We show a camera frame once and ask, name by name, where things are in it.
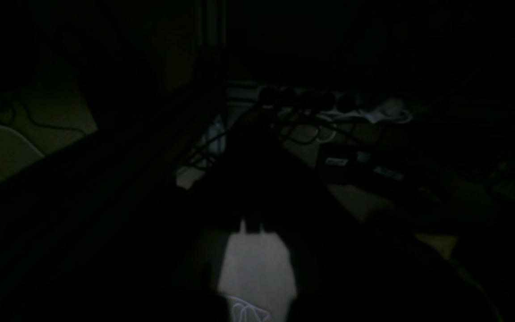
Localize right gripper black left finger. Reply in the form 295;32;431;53
38;130;251;322

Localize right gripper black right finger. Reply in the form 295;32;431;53
257;139;498;322

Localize black power adapter brick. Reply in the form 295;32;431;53
315;143;374;185

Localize white power strip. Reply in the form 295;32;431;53
228;83;414;126

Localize white cable on floor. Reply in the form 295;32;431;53
226;295;270;322

